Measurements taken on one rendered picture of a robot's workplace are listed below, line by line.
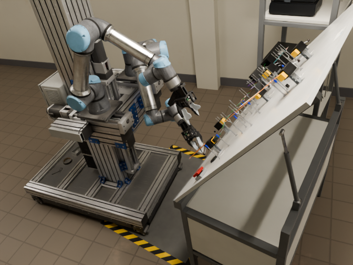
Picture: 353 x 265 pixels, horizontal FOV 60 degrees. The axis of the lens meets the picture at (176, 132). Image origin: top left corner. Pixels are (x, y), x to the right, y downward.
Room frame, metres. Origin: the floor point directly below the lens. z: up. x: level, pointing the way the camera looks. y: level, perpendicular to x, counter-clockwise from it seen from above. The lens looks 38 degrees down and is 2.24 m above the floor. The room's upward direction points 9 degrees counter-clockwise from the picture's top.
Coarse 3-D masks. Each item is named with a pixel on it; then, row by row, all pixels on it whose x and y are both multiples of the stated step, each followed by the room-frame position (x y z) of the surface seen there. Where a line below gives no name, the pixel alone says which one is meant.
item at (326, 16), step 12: (264, 0) 2.07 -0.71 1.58; (324, 0) 2.23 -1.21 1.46; (336, 0) 1.80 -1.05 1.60; (348, 0) 2.15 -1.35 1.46; (264, 12) 2.08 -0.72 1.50; (324, 12) 2.00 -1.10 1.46; (336, 12) 1.79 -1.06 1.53; (264, 24) 2.07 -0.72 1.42; (276, 24) 2.01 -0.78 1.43; (288, 24) 1.96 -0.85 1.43; (300, 24) 1.92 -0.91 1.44; (312, 24) 1.89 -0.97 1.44; (336, 60) 2.22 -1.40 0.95; (312, 108) 2.02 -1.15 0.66; (324, 108) 2.23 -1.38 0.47
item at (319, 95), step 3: (318, 90) 0.88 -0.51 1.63; (318, 93) 0.87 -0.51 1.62; (321, 93) 0.87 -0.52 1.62; (315, 96) 0.85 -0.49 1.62; (318, 96) 0.85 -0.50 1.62; (315, 99) 0.85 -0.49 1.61; (318, 99) 0.84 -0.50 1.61; (315, 102) 0.85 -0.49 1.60; (312, 105) 0.85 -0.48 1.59; (303, 111) 0.87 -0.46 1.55; (294, 117) 0.89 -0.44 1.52; (282, 126) 0.91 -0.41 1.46; (273, 132) 0.93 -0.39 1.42; (270, 135) 0.94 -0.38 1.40; (261, 141) 0.96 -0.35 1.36; (249, 150) 1.00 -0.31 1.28; (228, 165) 1.06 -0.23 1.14; (207, 180) 1.14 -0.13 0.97
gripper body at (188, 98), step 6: (180, 84) 1.34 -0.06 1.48; (174, 90) 1.31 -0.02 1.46; (180, 90) 1.31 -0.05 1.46; (186, 90) 1.33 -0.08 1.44; (180, 96) 1.32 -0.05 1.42; (186, 96) 1.29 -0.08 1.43; (192, 96) 1.31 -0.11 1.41; (180, 102) 1.29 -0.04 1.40; (186, 102) 1.27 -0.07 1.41; (192, 102) 1.29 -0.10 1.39
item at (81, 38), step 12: (84, 24) 1.55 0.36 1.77; (96, 24) 1.59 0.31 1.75; (72, 36) 1.50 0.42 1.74; (84, 36) 1.48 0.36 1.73; (96, 36) 1.56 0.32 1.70; (72, 48) 1.50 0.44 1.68; (84, 48) 1.48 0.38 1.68; (84, 60) 1.53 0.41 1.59; (84, 72) 1.55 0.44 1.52; (84, 84) 1.56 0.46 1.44; (72, 96) 1.56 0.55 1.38; (84, 96) 1.56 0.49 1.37; (72, 108) 1.58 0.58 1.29; (84, 108) 1.56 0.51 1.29
